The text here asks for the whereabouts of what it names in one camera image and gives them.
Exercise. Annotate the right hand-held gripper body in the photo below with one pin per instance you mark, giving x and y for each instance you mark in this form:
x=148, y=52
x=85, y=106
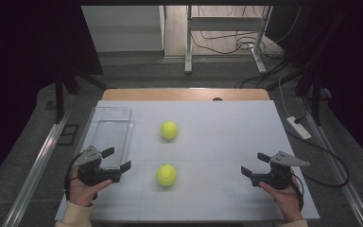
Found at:
x=277, y=176

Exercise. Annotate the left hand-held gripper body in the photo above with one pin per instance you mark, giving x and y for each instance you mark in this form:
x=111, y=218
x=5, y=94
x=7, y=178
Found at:
x=89, y=170

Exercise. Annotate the clear plastic container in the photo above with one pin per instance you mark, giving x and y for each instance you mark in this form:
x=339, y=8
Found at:
x=112, y=138

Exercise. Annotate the yellow tennis ball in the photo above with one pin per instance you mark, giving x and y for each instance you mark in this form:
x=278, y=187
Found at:
x=169, y=130
x=166, y=175

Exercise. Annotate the person's left hand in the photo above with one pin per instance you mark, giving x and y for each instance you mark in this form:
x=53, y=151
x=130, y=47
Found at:
x=83, y=190

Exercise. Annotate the person's right hand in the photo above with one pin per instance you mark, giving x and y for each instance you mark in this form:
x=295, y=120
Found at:
x=285, y=200

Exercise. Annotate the white table cover board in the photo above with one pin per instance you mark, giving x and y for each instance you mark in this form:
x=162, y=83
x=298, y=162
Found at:
x=217, y=142

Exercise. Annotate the black floor socket plate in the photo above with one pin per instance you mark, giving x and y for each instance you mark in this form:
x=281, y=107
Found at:
x=67, y=135

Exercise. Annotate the white power strip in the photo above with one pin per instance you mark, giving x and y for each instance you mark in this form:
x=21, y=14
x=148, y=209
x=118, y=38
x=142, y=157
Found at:
x=299, y=127

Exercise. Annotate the black tripod stand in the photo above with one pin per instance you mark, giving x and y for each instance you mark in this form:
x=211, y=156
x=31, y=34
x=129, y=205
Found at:
x=59, y=101
x=316, y=104

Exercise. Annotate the wooden table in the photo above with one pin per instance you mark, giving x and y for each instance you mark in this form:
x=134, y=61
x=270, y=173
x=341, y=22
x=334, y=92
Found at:
x=186, y=94

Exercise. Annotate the dark curtain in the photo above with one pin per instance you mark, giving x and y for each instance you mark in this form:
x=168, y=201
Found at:
x=359, y=78
x=19, y=63

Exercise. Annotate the white cabinet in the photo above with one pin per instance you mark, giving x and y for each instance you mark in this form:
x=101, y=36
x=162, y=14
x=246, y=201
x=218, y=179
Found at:
x=123, y=28

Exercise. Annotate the aluminium rail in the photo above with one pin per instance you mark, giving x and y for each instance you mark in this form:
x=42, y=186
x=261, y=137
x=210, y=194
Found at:
x=353, y=195
x=34, y=176

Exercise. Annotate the white metal desk frame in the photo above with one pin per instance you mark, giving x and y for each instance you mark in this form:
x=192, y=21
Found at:
x=223, y=23

